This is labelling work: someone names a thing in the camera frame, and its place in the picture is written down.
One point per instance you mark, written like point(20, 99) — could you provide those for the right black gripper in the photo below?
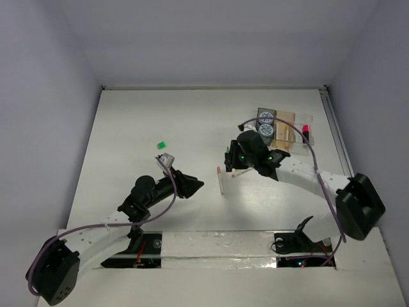
point(234, 161)

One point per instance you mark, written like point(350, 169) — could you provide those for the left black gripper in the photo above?
point(180, 184)

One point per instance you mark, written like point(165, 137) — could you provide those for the blue white round jar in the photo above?
point(265, 118)

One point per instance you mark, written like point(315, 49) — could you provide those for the pink white marker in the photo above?
point(219, 176)

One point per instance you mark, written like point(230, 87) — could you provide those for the green highlighter cap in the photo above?
point(161, 145)

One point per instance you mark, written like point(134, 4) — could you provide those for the black pink highlighter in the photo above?
point(306, 133)

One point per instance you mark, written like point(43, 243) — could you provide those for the black green highlighter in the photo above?
point(227, 150)

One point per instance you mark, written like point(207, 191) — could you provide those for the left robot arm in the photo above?
point(64, 258)

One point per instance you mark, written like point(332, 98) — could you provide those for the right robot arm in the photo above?
point(355, 206)

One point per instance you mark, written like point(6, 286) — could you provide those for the dark grey container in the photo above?
point(273, 111)

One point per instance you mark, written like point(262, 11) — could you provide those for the orange white marker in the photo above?
point(239, 173)

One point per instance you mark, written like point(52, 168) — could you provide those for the clear plastic container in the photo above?
point(304, 123)

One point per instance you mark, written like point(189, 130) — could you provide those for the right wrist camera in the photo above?
point(246, 127)

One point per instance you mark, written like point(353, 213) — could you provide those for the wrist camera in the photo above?
point(165, 160)
point(246, 127)

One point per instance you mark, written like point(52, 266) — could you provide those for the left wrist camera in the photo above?
point(165, 160)

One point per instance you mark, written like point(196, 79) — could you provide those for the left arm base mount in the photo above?
point(142, 253)

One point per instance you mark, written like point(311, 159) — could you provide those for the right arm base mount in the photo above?
point(295, 250)

